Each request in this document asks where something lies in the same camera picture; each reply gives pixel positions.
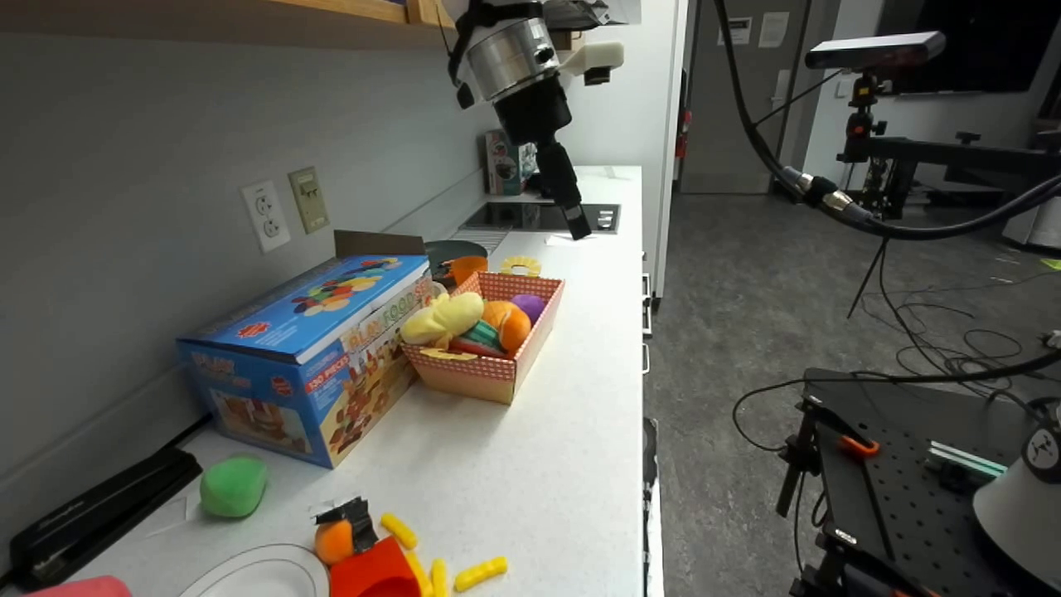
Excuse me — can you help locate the white wall outlet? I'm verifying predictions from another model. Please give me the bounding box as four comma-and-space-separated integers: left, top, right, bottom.
241, 181, 291, 252

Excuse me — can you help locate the purple plush toy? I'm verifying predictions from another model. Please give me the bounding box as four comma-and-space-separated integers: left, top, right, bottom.
510, 293, 544, 322

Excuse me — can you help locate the blue play food set box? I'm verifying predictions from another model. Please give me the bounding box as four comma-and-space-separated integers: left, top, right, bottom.
181, 254, 435, 468

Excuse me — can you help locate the coral pink cloth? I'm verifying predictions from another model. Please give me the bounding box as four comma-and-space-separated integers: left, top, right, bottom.
26, 576, 133, 597

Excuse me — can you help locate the red checkered cardboard basket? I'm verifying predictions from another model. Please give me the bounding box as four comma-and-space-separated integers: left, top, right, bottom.
398, 273, 563, 402

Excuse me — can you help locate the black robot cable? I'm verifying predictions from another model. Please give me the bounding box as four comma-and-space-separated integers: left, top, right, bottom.
711, 0, 1061, 243

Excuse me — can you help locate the orange plastic cup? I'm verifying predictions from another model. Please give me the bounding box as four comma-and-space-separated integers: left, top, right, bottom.
444, 254, 489, 290

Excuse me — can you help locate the yellow banana plush toy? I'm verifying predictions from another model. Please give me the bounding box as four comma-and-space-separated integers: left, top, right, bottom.
401, 293, 486, 346

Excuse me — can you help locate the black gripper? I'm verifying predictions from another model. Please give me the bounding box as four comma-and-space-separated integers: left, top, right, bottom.
495, 77, 592, 238

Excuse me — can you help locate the green toy ball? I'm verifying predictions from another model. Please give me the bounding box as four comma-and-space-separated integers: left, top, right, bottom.
201, 458, 269, 520

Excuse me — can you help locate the white small plate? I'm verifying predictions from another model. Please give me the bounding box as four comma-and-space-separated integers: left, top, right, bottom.
181, 544, 328, 597

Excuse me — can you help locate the wooden upper cabinet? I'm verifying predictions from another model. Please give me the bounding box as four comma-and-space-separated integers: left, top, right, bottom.
0, 0, 456, 51

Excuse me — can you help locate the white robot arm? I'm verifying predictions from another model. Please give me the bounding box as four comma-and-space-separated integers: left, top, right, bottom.
443, 0, 592, 238

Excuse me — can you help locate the red toy fries box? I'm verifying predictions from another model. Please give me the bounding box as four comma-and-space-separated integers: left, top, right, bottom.
314, 496, 429, 597

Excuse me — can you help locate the black stapler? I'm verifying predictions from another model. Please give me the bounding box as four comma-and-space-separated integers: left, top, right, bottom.
10, 449, 201, 589

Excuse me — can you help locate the black camera on stand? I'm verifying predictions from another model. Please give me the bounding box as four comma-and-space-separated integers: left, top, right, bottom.
806, 30, 944, 71

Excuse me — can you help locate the black optical breadboard table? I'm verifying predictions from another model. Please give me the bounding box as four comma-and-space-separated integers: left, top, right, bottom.
798, 373, 1061, 597

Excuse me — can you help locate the yellow pineapple slice toy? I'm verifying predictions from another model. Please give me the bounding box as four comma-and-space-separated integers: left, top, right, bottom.
506, 254, 542, 275

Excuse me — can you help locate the beige wall switch plate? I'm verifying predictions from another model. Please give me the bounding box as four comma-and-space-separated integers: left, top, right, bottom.
288, 165, 328, 232

